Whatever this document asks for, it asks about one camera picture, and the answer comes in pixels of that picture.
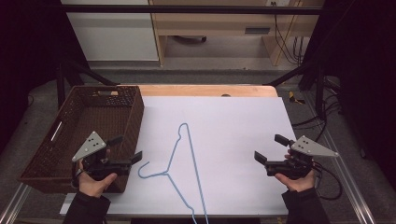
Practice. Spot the person's right hand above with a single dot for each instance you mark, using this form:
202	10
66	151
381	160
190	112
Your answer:
299	184

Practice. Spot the white cabinet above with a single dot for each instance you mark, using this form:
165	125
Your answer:
112	34

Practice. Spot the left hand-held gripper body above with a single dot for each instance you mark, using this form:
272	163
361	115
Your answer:
93	147

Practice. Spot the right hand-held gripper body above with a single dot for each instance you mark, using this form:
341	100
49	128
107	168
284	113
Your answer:
306	148

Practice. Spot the aluminium rail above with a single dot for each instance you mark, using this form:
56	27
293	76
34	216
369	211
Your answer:
14	203
348	174

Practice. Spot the person's left hand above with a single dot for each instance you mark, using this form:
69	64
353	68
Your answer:
93	186

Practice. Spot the black horizontal frame bar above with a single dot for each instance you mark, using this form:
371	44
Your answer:
186	9

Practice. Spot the brown woven basket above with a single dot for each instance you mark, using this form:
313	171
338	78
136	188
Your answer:
93	115

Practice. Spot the white table sheet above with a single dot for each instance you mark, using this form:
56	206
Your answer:
236	140

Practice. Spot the light wooden desk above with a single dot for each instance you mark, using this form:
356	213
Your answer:
211	25

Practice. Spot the black curtain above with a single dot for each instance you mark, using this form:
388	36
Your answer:
364	62
28	46

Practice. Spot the black frame leg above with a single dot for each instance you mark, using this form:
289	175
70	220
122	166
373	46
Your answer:
81	73
311	68

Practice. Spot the yellow and black tool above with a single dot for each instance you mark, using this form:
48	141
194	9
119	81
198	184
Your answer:
293	98

